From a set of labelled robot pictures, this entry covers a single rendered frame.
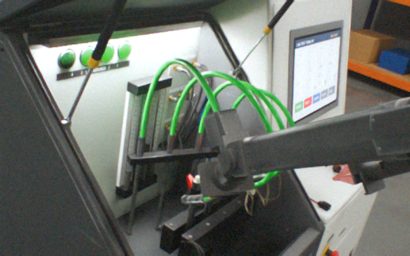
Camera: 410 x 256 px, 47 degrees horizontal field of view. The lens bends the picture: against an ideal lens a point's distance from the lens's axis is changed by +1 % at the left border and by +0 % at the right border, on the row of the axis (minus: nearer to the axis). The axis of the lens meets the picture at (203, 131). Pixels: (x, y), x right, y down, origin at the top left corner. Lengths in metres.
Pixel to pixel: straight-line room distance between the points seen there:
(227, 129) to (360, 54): 6.08
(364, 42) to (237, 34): 5.41
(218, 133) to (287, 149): 0.21
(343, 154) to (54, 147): 0.59
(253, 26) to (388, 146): 1.02
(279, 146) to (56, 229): 0.57
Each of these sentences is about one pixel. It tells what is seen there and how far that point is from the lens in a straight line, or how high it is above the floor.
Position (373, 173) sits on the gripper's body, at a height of 1.30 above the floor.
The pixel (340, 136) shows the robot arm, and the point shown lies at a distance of 0.54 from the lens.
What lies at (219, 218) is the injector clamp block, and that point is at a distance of 1.32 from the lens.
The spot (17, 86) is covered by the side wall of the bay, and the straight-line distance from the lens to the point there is 1.01.
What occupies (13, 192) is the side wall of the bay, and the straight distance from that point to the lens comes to 1.14.
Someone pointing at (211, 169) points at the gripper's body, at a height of 1.29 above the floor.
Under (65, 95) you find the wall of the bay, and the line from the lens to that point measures 1.14.
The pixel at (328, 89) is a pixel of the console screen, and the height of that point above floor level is 1.20.
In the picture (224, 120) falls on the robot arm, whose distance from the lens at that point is 0.80.
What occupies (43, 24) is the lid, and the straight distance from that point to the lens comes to 1.08.
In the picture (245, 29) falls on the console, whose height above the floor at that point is 1.44.
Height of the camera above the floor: 1.73
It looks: 25 degrees down
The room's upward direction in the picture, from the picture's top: 11 degrees clockwise
